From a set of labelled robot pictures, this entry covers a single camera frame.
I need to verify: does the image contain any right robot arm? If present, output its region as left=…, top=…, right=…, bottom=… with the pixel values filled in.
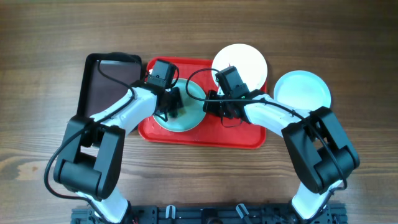
left=203, top=66, right=360, bottom=223

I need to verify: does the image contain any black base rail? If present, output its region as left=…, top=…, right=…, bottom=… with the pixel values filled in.
left=70, top=203, right=348, bottom=224

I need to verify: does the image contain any black cable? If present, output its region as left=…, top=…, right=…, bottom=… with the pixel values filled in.
left=43, top=52, right=180, bottom=224
left=185, top=68, right=348, bottom=224

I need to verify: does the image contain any left black cable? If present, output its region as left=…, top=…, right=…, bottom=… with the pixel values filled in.
left=43, top=52, right=180, bottom=224

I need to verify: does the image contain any right black cable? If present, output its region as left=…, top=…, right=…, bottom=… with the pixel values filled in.
left=185, top=68, right=348, bottom=224

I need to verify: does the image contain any light blue plate front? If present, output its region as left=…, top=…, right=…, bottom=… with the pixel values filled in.
left=154, top=78, right=205, bottom=132

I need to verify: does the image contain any black rectangular tray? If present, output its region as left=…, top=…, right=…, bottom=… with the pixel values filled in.
left=76, top=52, right=142, bottom=117

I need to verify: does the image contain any red plastic tray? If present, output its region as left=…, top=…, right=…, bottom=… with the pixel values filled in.
left=138, top=57, right=266, bottom=149

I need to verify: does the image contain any light blue plate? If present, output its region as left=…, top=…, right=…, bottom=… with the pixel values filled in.
left=154, top=78, right=205, bottom=132
left=274, top=70, right=331, bottom=111

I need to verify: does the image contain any white plate with stain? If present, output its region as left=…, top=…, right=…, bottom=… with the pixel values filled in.
left=211, top=44, right=268, bottom=91

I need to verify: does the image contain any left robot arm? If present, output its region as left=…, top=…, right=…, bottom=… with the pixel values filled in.
left=44, top=59, right=182, bottom=223

